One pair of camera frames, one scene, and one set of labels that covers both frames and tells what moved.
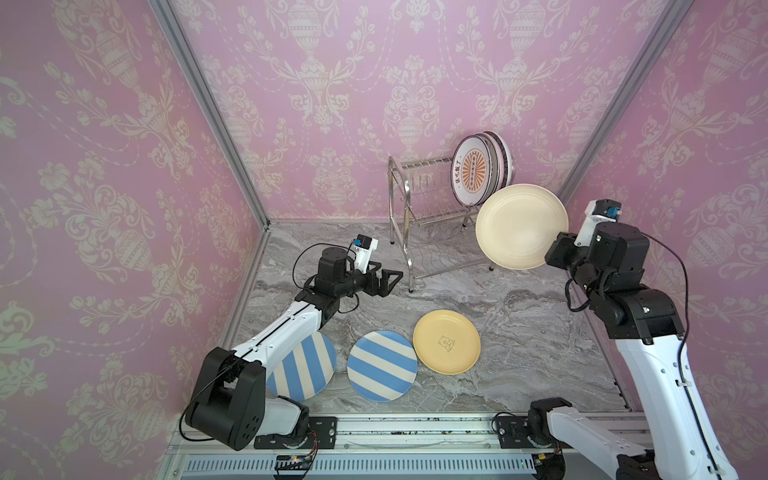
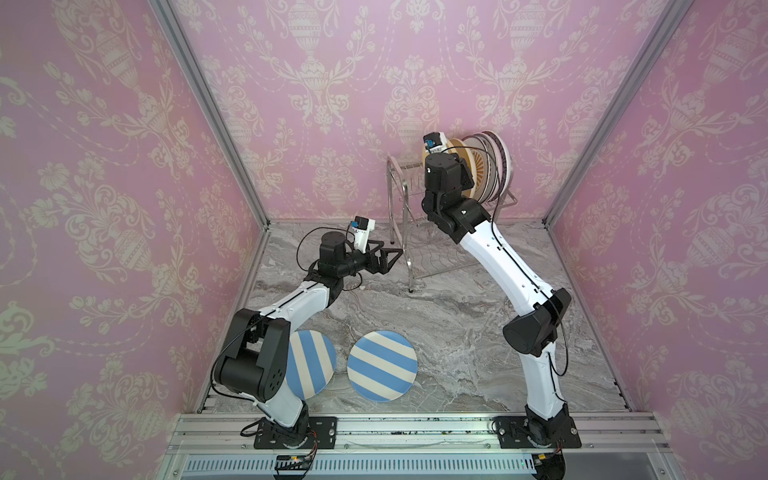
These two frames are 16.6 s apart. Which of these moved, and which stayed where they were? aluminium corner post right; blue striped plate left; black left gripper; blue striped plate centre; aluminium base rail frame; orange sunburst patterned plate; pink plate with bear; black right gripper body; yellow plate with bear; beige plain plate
Moved: yellow plate with bear; beige plain plate; orange sunburst patterned plate; black right gripper body; pink plate with bear; black left gripper
Stayed: blue striped plate centre; blue striped plate left; aluminium corner post right; aluminium base rail frame
